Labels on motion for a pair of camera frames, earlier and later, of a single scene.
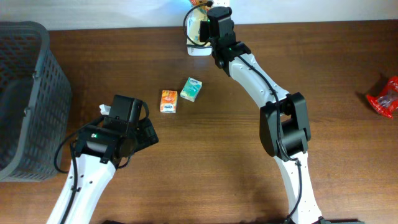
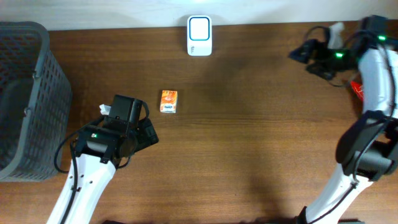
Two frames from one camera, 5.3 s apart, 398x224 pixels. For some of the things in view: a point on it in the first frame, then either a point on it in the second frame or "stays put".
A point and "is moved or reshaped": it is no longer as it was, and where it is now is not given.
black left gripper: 146,132 stays put
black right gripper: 206,29 -> 318,47
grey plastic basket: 35,103 stays put
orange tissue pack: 168,101 stays put
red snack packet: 387,102 is moved or reshaped
